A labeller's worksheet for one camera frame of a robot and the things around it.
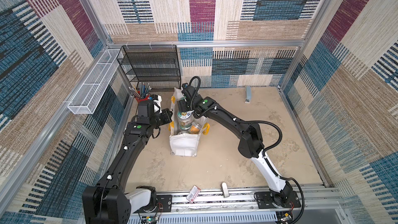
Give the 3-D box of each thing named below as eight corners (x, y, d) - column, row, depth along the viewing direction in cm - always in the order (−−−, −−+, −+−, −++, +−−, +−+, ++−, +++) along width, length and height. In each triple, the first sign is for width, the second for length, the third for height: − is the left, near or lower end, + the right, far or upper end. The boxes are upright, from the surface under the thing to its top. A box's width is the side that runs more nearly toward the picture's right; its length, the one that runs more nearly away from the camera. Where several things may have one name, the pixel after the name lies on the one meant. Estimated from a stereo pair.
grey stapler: (244, 103, 114) (246, 97, 109) (244, 91, 122) (246, 85, 117) (249, 103, 113) (251, 98, 109) (249, 91, 121) (251, 85, 116)
